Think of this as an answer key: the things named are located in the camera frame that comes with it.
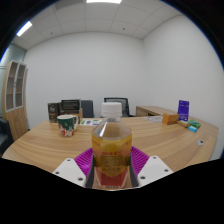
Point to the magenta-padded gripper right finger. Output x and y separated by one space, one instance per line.
146 168

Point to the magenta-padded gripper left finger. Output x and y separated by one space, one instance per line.
80 166

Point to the orange drink bottle white cap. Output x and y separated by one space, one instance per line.
111 150

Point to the green and red printed mug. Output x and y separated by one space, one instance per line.
66 126

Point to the white leaflet with coloured print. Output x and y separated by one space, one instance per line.
89 122

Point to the round grey ringed pad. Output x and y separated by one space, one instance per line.
155 118

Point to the orange box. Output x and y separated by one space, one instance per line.
170 118

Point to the small tan box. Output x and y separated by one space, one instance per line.
182 123

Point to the wooden side desk with drawers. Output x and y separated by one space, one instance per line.
151 110

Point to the small blue box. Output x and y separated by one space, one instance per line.
192 129

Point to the dark brown upright box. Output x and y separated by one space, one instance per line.
53 112

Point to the black slatted box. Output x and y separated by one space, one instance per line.
70 104

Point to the small green box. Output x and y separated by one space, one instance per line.
194 123

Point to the black mesh office chair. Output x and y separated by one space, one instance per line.
122 106

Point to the tall purple box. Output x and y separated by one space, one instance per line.
183 110

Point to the black leather sofa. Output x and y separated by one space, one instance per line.
4 136

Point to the wooden shelf unit glass doors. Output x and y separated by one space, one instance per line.
15 100

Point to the small square ceiling light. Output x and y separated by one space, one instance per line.
24 28

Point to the large square ceiling light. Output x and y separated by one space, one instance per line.
104 1

